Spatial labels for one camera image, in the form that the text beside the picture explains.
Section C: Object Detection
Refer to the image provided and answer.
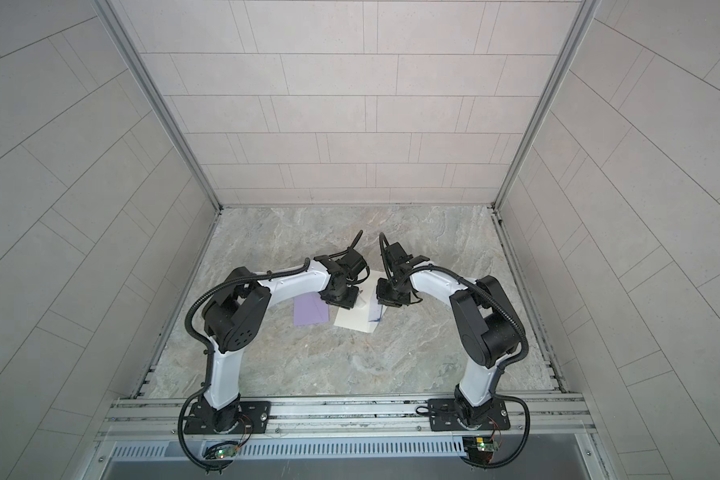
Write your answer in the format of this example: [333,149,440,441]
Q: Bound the purple envelope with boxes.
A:
[293,293,330,327]

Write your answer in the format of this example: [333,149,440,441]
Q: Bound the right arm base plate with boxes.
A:
[425,398,511,432]

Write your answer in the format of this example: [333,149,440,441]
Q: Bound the right black corrugated cable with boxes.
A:
[377,232,532,470]

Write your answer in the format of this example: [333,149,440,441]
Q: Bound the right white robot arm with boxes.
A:
[376,234,529,428]

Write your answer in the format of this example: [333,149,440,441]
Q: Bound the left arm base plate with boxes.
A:
[183,397,272,435]

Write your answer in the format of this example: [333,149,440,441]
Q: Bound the right circuit board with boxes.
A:
[462,436,501,464]

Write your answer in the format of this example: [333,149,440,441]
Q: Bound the circuit board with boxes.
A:
[462,436,501,464]
[203,441,241,461]

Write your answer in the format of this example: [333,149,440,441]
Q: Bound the aluminium rail frame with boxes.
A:
[78,391,613,479]

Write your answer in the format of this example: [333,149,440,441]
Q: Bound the white paper sheet underneath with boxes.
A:
[368,294,385,324]

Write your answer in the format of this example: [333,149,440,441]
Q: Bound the cream envelope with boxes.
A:
[334,270,385,333]

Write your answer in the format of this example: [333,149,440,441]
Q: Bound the left black corrugated cable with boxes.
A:
[176,229,366,472]

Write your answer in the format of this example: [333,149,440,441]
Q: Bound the black corrugated cable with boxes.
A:
[176,229,366,472]
[377,232,532,470]

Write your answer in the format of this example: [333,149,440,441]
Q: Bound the left circuit board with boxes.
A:
[203,441,241,461]

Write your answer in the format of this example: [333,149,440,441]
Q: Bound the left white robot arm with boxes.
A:
[201,247,370,413]

